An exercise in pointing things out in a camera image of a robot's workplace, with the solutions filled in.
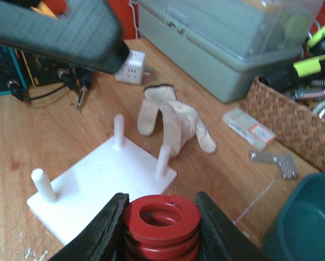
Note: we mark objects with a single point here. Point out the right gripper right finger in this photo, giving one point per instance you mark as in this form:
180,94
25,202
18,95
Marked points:
220,239

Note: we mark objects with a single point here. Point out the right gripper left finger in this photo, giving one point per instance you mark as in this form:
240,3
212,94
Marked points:
103,237

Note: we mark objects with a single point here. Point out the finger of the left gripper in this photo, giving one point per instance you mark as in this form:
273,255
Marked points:
89,35

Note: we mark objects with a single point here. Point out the large red spring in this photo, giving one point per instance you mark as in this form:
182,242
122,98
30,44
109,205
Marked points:
161,227

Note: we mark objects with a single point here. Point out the white power adapter cube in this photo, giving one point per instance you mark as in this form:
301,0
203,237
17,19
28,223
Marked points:
133,69

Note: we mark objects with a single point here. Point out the teal plastic tray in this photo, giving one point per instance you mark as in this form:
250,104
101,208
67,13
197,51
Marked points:
298,231

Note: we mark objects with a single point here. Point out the teal box device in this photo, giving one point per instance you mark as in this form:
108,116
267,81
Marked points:
12,67

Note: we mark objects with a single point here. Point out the small labelled parts box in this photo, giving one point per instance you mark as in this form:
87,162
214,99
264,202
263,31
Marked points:
249,128

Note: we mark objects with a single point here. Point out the white work glove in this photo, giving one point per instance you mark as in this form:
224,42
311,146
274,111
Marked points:
181,122

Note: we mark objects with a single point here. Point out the grey plastic toolbox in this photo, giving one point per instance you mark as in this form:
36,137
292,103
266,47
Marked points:
224,45

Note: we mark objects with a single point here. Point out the woven wicker basket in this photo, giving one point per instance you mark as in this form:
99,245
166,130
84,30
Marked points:
296,127

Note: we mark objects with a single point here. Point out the white peg base plate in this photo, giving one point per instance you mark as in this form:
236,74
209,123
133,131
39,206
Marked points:
67,204

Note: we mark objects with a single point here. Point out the metal angle bracket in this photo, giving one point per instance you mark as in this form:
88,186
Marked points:
285,162

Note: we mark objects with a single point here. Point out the green black cordless drill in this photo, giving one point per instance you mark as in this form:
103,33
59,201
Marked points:
300,72

